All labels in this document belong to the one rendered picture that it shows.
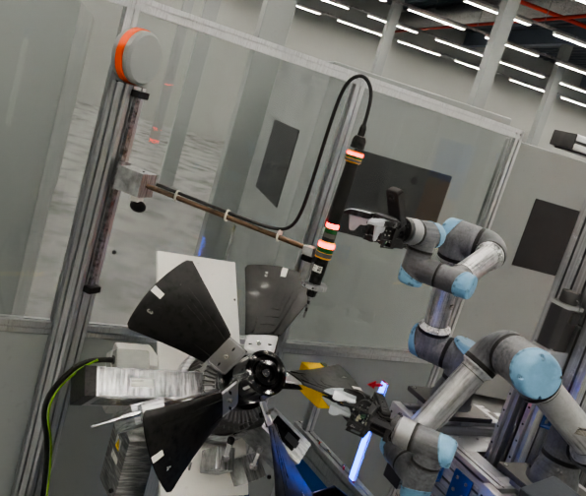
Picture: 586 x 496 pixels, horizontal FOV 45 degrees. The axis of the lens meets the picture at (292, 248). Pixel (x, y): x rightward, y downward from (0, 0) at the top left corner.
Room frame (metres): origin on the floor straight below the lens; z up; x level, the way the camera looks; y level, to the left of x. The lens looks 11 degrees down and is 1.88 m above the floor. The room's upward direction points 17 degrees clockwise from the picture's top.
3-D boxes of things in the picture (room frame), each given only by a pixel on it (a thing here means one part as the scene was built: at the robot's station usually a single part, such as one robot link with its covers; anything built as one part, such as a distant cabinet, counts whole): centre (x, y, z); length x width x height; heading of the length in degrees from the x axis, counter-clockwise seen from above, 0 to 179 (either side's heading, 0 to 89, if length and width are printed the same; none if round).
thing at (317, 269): (1.78, -0.08, 1.65); 0.04 x 0.04 x 0.46
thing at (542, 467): (1.96, -0.94, 1.09); 0.15 x 0.15 x 0.10
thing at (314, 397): (2.22, -0.22, 1.02); 0.16 x 0.10 x 0.11; 33
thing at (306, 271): (1.78, -0.07, 1.50); 0.09 x 0.07 x 0.10; 68
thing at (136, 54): (2.05, 0.58, 1.88); 0.17 x 0.15 x 0.16; 123
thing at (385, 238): (1.93, -0.24, 1.63); 0.12 x 0.08 x 0.09; 133
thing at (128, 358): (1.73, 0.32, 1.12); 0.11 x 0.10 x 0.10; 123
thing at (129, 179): (2.02, 0.50, 1.54); 0.10 x 0.07 x 0.08; 68
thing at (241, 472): (1.76, -0.05, 0.91); 0.12 x 0.08 x 0.12; 33
